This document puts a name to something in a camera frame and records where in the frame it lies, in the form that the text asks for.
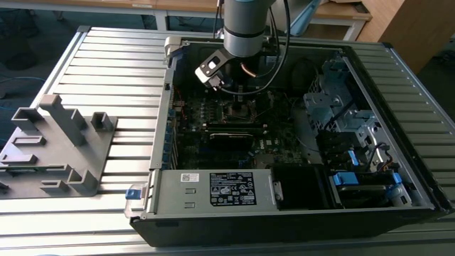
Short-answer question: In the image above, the wooden desk white frame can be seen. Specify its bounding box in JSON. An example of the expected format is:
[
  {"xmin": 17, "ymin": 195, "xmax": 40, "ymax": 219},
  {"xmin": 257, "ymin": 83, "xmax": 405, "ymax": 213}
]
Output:
[{"xmin": 0, "ymin": 0, "xmax": 373, "ymax": 41}]

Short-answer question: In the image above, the green motherboard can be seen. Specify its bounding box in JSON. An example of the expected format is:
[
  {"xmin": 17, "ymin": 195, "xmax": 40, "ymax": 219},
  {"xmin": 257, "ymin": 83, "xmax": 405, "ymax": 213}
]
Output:
[{"xmin": 173, "ymin": 90, "xmax": 313, "ymax": 170}]

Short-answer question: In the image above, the beige case latch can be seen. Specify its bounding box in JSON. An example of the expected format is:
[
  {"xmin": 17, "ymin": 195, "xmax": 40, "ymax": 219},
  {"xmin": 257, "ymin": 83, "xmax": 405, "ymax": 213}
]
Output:
[{"xmin": 164, "ymin": 36, "xmax": 188, "ymax": 66}]

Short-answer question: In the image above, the small black graphics card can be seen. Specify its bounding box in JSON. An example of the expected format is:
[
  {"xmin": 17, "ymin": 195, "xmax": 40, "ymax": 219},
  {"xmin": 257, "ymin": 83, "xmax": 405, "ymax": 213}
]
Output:
[{"xmin": 208, "ymin": 132, "xmax": 254, "ymax": 153}]

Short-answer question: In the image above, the grey plastic cable guide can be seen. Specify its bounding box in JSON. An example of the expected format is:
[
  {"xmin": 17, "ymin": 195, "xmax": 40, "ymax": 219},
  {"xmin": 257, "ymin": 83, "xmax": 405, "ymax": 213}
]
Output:
[{"xmin": 290, "ymin": 106, "xmax": 324, "ymax": 165}]

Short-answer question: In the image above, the silver metal drive cage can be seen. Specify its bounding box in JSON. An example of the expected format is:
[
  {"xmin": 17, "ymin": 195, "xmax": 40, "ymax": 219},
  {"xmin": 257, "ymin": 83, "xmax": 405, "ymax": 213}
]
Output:
[{"xmin": 301, "ymin": 57, "xmax": 383, "ymax": 150}]

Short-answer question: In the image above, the black open PC case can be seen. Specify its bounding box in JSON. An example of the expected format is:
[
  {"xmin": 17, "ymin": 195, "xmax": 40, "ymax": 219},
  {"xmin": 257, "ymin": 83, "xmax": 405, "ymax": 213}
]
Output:
[{"xmin": 122, "ymin": 36, "xmax": 455, "ymax": 248}]

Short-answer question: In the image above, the black RAM slot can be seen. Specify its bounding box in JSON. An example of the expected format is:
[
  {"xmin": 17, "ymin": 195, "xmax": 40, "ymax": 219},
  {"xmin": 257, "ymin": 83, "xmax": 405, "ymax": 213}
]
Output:
[
  {"xmin": 208, "ymin": 122, "xmax": 264, "ymax": 129},
  {"xmin": 206, "ymin": 127, "xmax": 268, "ymax": 134}
]

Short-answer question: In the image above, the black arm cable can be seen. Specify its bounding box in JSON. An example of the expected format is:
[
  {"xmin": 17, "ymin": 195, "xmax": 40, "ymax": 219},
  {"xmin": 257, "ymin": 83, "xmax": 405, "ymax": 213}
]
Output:
[
  {"xmin": 218, "ymin": 6, "xmax": 281, "ymax": 95},
  {"xmin": 253, "ymin": 0, "xmax": 290, "ymax": 79}
]

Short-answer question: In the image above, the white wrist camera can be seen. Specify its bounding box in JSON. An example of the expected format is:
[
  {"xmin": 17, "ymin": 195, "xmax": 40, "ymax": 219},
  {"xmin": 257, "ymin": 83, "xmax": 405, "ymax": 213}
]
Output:
[{"xmin": 193, "ymin": 52, "xmax": 225, "ymax": 89}]

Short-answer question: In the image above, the black drive wire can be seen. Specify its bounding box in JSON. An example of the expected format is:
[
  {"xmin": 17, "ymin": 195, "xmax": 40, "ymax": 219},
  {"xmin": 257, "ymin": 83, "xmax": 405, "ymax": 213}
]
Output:
[{"xmin": 369, "ymin": 142, "xmax": 388, "ymax": 171}]

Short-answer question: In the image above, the silver CPU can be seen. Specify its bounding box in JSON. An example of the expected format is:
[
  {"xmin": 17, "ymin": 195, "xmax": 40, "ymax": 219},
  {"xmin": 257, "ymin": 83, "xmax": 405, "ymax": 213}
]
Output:
[{"xmin": 229, "ymin": 105, "xmax": 253, "ymax": 119}]

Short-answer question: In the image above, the CPU socket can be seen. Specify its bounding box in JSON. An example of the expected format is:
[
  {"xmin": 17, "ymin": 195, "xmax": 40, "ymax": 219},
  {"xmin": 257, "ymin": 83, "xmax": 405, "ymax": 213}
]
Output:
[{"xmin": 220, "ymin": 99, "xmax": 258, "ymax": 124}]

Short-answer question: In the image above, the wooden cabinet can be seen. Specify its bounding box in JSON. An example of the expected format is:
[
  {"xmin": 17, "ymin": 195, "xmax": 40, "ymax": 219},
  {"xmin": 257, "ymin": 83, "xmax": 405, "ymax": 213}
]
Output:
[{"xmin": 356, "ymin": 0, "xmax": 455, "ymax": 74}]

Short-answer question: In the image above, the black hard disk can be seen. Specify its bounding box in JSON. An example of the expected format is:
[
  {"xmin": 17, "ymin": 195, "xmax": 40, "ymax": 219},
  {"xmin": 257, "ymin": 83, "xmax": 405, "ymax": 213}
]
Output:
[{"xmin": 334, "ymin": 185, "xmax": 388, "ymax": 209}]

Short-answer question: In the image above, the grey plastic parts rack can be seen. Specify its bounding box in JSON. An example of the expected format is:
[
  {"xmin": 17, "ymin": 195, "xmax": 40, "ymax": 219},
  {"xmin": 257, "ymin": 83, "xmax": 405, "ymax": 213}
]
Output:
[{"xmin": 0, "ymin": 93, "xmax": 118, "ymax": 199}]

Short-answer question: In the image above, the wide blue drive latch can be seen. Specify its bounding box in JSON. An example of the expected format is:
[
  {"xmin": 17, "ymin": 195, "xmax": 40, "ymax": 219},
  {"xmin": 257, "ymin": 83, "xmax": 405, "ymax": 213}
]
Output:
[{"xmin": 332, "ymin": 172, "xmax": 358, "ymax": 187}]

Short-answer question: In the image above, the blue floor cable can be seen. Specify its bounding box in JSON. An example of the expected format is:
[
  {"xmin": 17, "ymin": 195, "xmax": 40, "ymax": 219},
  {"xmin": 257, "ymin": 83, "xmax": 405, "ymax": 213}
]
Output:
[{"xmin": 0, "ymin": 76, "xmax": 46, "ymax": 84}]

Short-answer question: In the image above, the tall blue drive clip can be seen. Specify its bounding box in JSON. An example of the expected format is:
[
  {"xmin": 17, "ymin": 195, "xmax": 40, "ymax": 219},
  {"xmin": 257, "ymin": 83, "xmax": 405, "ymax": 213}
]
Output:
[{"xmin": 389, "ymin": 172, "xmax": 404, "ymax": 199}]

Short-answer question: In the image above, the brown chipset heatsink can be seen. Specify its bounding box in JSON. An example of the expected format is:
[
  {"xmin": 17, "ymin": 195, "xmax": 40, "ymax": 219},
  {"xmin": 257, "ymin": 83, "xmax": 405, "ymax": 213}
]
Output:
[{"xmin": 254, "ymin": 154, "xmax": 277, "ymax": 169}]

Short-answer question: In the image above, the silver power supply unit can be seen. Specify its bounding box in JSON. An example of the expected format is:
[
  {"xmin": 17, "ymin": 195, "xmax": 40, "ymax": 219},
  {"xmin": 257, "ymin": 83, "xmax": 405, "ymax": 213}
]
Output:
[{"xmin": 140, "ymin": 168, "xmax": 281, "ymax": 214}]

